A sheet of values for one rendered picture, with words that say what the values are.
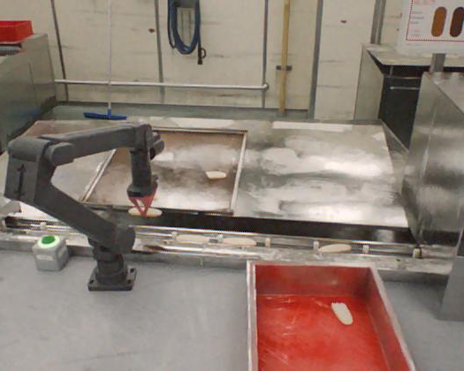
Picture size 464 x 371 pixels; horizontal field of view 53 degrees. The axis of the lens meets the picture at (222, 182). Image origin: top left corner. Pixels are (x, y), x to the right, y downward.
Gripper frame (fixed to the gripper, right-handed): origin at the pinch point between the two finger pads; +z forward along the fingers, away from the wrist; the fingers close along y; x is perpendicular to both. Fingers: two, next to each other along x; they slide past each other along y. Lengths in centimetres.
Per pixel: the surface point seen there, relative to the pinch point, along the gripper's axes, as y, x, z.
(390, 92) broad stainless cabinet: 166, -96, 13
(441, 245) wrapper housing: -13, -80, -4
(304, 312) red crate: -24, -48, 11
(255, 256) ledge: -8.1, -33.8, 7.7
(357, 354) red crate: -36, -59, 11
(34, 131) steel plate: 85, 85, 14
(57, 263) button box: -17.9, 21.0, 8.6
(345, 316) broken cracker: -25, -57, 10
